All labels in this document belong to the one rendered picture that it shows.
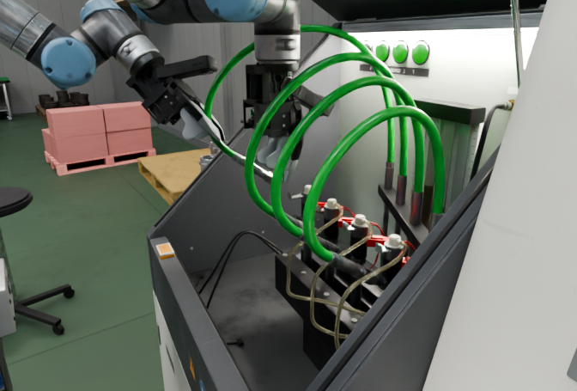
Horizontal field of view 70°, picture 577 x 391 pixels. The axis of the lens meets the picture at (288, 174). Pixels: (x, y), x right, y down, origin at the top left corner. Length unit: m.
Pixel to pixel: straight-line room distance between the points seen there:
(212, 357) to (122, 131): 4.68
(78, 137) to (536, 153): 4.88
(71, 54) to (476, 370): 0.71
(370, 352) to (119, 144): 4.91
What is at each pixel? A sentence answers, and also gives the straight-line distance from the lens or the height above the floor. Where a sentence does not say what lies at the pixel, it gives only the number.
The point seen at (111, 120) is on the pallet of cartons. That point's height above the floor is 0.54.
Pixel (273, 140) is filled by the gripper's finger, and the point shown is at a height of 1.23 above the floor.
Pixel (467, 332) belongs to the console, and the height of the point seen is 1.08.
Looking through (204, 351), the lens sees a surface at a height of 0.95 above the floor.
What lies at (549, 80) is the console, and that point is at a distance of 0.50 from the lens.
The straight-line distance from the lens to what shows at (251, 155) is 0.61.
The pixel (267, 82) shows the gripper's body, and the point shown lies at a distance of 0.68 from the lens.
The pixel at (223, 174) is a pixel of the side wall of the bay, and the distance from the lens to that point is 1.04.
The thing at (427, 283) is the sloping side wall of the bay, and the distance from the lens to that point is 0.51.
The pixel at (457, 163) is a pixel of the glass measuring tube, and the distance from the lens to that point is 0.83.
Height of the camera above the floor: 1.40
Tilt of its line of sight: 18 degrees down
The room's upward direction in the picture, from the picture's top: straight up
